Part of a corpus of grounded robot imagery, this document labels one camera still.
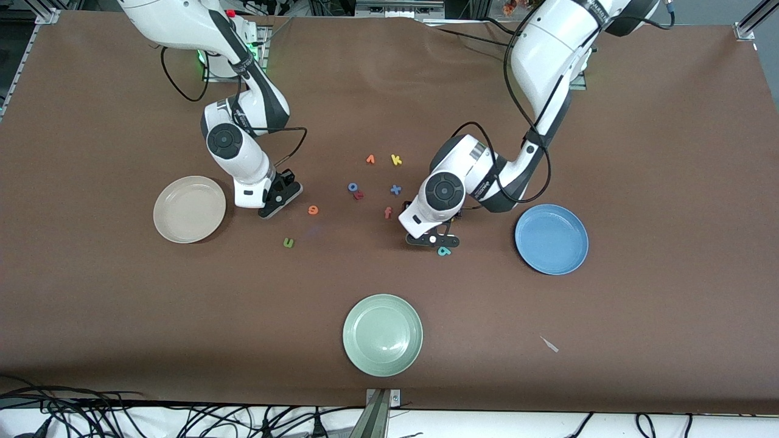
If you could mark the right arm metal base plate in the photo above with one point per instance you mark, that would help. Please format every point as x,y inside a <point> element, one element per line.
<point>263,36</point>

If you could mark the colourful artificial flowers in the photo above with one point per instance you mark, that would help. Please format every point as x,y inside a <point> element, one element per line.
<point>511,7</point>

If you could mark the brown table mat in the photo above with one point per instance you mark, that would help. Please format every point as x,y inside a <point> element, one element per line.
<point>389,91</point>

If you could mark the blue plate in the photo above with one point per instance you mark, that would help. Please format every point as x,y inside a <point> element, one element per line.
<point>551,239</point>

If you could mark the pale green plate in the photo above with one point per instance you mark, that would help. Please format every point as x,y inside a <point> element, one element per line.
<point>383,335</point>

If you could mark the grey background device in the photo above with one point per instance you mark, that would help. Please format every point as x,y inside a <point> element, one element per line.
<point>395,8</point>

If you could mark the white paper scrap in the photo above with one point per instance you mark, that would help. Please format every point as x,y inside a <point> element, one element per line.
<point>549,344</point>

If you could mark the beige brown plate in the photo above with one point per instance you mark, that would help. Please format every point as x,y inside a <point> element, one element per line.
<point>189,209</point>

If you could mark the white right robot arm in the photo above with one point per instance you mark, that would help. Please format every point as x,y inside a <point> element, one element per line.
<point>237,152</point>

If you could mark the aluminium frame profile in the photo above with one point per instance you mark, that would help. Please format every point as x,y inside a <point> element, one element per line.
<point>47,15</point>
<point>745,29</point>

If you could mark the grey metal bracket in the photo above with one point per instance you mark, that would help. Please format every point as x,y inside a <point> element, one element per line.
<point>377,420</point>

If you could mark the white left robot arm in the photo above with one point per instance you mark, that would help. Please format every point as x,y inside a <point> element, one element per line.
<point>548,55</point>

